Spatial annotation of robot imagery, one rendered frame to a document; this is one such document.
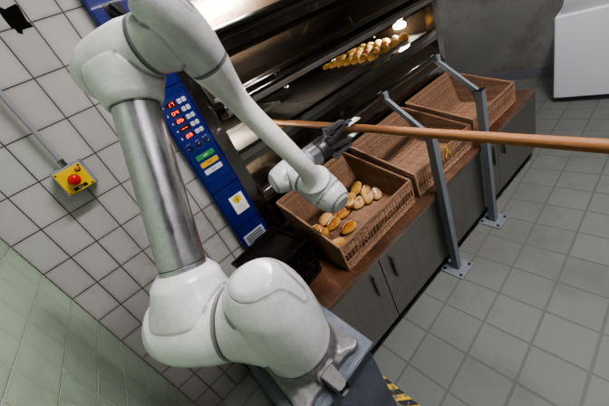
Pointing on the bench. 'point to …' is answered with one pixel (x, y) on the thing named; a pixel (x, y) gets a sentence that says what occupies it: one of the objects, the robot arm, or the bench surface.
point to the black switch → (114, 9)
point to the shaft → (473, 136)
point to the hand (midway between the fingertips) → (353, 127)
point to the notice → (238, 202)
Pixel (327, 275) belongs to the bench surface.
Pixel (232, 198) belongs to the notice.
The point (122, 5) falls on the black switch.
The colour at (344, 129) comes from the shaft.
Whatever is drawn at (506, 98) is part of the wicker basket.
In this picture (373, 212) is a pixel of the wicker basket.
